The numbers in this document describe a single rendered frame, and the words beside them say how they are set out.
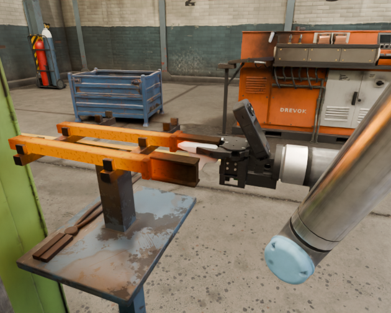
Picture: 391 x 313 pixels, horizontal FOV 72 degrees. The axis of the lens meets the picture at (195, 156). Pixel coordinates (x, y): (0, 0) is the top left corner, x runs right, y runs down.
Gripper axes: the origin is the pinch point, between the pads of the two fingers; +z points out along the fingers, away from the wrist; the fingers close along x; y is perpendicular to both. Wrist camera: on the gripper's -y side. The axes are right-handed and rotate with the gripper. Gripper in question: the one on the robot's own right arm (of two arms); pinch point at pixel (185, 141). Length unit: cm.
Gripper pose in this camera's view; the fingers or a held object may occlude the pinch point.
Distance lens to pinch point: 58.1
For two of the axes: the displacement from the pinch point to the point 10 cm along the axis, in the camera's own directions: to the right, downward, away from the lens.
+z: -9.5, -1.3, 3.0
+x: 3.2, -3.8, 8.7
